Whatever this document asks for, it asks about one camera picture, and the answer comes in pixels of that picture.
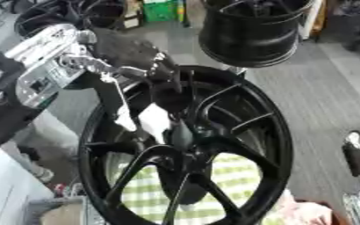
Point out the black wheel rim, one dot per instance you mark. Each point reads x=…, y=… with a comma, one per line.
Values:
x=249, y=35

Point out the green crate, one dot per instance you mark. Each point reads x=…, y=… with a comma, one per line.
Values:
x=160, y=10

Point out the pink plastic bag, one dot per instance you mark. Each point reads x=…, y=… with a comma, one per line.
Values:
x=306, y=212

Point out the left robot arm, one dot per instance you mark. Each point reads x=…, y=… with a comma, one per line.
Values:
x=45, y=73

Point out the white cabinet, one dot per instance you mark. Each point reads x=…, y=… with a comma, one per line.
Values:
x=9, y=193

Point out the black tyre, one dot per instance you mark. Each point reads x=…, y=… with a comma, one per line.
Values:
x=39, y=16

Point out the black spoked wheel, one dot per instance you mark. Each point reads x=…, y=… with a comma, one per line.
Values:
x=270, y=126

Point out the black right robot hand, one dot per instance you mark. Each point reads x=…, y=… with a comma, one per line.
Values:
x=356, y=159

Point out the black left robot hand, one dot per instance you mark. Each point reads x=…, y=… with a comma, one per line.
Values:
x=132, y=54

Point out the grey box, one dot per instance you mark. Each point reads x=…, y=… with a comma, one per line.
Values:
x=55, y=211

